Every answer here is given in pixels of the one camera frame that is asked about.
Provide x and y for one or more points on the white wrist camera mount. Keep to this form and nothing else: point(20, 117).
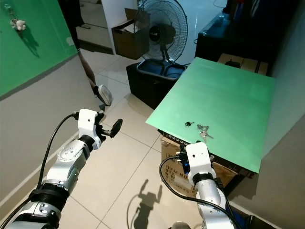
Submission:
point(88, 121)
point(199, 160)

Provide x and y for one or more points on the black standing fan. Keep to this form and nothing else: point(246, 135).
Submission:
point(164, 33)

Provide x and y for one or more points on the green wall sheet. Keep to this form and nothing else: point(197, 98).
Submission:
point(28, 52)

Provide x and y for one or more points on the yellow flat cardboard box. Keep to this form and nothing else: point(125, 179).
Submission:
point(252, 67)

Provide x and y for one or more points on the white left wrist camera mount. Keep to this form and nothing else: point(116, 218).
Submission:
point(88, 121)

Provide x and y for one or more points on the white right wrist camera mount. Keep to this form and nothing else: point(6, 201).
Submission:
point(199, 160)

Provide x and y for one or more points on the black bin with blue inside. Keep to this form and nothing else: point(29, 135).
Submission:
point(147, 88)

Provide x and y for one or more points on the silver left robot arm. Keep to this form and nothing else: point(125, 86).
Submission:
point(64, 164)

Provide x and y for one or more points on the brown open cardboard box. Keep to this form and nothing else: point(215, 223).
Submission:
point(128, 43)

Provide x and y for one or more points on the white shelf unit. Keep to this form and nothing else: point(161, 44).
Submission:
point(95, 31)

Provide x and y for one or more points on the green board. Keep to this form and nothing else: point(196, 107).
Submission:
point(224, 105)

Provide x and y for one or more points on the clear adhesive wall hook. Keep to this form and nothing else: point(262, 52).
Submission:
point(7, 7)

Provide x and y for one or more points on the oval silver mirror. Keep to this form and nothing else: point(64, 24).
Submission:
point(106, 94)

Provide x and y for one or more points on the small black item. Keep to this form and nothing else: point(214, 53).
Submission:
point(233, 62)

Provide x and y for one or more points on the silver key bunch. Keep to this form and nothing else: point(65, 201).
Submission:
point(203, 129)

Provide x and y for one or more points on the brown wooden stick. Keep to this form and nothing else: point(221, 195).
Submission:
point(88, 69)

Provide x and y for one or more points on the small black key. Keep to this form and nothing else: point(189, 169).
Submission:
point(188, 124)

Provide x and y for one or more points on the printed cardboard box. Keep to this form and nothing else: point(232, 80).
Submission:
point(171, 152)

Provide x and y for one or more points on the grey robot foot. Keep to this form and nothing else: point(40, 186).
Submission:
point(181, 225)

